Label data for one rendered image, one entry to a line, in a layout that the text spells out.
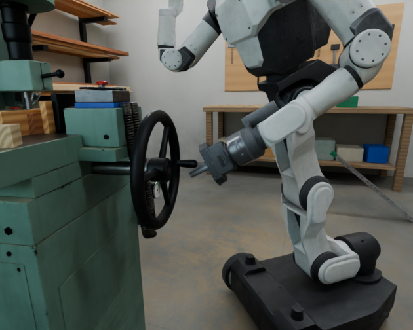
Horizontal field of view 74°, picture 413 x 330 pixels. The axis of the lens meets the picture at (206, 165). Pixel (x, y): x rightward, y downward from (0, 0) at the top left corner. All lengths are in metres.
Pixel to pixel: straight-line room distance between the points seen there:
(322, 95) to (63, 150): 0.60
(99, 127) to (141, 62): 3.85
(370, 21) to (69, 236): 0.80
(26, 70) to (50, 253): 0.42
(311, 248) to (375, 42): 0.80
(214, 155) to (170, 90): 3.57
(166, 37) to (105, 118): 0.56
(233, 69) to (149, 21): 1.42
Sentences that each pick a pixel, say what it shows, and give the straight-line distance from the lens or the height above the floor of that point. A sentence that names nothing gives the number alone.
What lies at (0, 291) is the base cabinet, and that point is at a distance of 0.75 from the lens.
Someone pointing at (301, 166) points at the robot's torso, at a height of 0.73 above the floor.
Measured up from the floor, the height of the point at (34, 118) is 0.94.
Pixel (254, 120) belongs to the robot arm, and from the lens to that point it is 0.72.
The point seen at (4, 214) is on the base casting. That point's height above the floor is 0.77.
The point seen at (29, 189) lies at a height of 0.82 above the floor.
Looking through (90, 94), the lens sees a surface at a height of 0.99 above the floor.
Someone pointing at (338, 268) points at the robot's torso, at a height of 0.30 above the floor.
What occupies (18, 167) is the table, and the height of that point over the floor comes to 0.87.
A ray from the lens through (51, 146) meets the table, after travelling 0.63.
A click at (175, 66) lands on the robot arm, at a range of 1.10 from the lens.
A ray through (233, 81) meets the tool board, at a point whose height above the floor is 1.17.
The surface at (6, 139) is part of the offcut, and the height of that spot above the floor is 0.92.
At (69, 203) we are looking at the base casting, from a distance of 0.69.
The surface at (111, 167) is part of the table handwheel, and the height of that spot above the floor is 0.82.
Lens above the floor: 0.99
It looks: 14 degrees down
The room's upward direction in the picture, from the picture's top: straight up
